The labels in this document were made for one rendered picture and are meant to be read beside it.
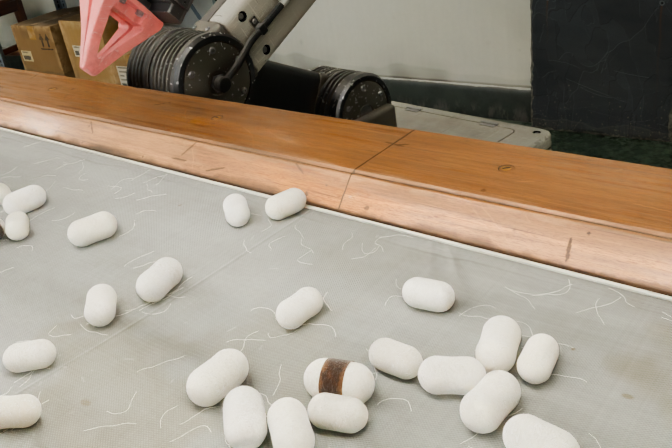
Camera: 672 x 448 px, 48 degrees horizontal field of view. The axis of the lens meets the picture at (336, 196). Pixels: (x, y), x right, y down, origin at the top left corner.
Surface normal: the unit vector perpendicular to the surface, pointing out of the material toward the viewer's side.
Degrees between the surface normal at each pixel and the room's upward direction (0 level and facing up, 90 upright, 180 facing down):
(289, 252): 0
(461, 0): 90
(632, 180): 0
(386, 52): 88
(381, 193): 45
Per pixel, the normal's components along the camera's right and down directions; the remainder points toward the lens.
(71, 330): -0.15, -0.88
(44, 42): -0.54, 0.43
